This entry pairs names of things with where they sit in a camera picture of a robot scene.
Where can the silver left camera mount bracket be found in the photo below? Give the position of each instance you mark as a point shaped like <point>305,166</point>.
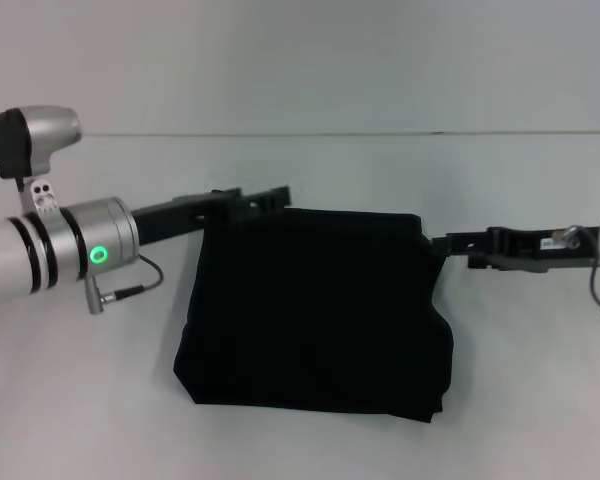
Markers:
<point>44,196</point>

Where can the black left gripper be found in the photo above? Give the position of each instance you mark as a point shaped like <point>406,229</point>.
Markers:
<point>180,217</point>

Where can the black shirt with white print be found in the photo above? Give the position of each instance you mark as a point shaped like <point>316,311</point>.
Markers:
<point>315,315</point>

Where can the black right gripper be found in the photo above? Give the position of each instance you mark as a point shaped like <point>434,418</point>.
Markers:
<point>535,247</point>

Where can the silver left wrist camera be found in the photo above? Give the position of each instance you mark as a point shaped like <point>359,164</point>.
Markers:
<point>30,140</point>

